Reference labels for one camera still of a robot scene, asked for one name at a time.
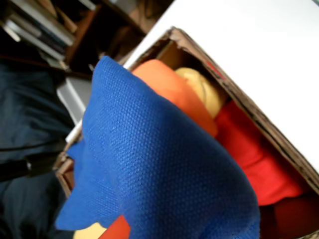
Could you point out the wooden bookshelf with books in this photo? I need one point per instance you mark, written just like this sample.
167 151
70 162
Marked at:
82 37

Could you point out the orange bean bag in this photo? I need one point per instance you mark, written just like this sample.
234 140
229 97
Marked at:
174 94

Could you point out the red bean bag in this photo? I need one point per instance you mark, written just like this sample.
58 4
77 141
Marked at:
254 159

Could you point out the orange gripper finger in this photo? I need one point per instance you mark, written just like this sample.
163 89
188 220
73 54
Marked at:
119 229

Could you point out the person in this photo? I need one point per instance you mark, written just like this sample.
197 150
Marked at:
25 104

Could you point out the blue bean bag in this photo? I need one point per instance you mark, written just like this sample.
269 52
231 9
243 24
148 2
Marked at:
149 161

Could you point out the brown cardboard box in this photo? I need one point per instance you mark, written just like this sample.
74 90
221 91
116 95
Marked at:
249 104

